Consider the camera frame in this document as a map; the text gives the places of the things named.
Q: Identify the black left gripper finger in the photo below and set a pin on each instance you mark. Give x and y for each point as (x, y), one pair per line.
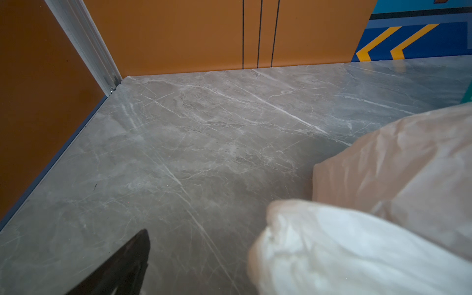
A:
(123, 273)

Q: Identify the white plastic bag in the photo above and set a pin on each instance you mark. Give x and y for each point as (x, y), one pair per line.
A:
(390, 215)

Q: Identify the aluminium corner post left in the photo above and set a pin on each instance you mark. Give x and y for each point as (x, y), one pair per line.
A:
(76, 21)

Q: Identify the teal plastic basket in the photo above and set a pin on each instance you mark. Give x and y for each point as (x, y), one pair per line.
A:
(468, 95)

